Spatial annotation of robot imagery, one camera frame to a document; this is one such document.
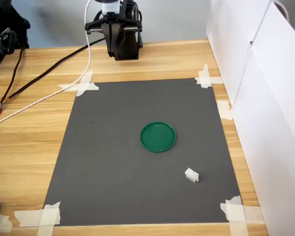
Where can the round green lid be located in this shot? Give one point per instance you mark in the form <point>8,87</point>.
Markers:
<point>158,137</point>

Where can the white camera box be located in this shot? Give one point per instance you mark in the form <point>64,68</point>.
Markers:
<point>110,7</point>

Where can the dark grey mat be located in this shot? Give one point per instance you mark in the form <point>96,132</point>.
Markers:
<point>127,172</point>

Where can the small white plastic terminal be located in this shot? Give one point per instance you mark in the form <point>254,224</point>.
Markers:
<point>191,175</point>

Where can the white partition panel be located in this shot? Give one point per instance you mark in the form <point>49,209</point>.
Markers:
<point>231,37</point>
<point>273,123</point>

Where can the white masking tape patch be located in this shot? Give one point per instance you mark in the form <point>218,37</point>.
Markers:
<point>1,222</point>
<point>238,214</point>
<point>206,79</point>
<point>46,217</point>
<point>224,110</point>
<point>83,86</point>

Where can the black bulky device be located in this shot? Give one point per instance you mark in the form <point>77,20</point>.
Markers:
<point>5,19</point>

